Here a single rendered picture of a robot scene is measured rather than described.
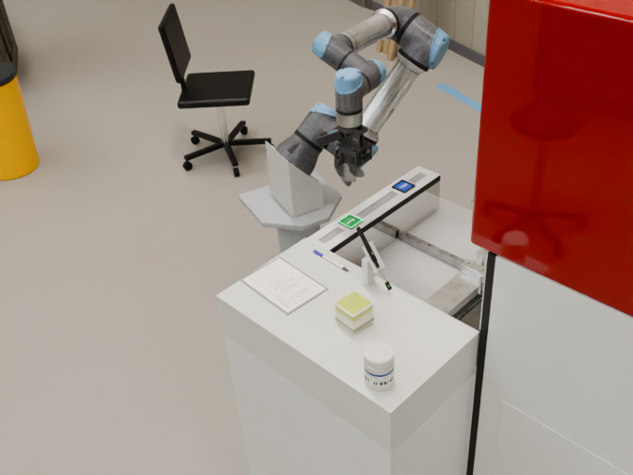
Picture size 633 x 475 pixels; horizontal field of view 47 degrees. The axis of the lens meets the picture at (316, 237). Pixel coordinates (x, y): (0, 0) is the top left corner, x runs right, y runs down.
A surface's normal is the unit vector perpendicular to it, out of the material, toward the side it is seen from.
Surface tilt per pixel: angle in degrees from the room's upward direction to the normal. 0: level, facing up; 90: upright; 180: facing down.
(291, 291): 0
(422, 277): 0
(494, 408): 90
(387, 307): 0
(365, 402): 90
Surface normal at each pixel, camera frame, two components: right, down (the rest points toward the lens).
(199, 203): -0.06, -0.80
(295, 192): 0.48, 0.50
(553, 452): -0.70, 0.46
